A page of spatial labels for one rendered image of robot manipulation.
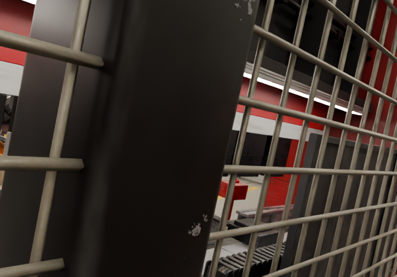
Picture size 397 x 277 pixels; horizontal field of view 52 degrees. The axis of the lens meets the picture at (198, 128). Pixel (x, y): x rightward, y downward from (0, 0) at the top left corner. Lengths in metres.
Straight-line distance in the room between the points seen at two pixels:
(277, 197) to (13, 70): 1.61
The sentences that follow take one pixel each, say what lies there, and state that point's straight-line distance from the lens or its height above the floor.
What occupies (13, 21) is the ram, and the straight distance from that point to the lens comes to 0.88.
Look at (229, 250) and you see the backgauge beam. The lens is 1.13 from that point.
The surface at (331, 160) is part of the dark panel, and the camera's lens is 0.91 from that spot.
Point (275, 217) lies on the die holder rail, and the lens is 1.83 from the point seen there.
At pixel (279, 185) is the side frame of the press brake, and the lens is 2.18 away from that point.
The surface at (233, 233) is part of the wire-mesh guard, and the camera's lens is 0.16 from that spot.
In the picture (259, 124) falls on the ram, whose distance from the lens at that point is 1.51.
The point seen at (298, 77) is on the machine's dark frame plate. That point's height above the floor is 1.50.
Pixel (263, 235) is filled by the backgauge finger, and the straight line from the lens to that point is 1.21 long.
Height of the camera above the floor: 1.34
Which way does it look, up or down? 3 degrees down
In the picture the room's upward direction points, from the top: 12 degrees clockwise
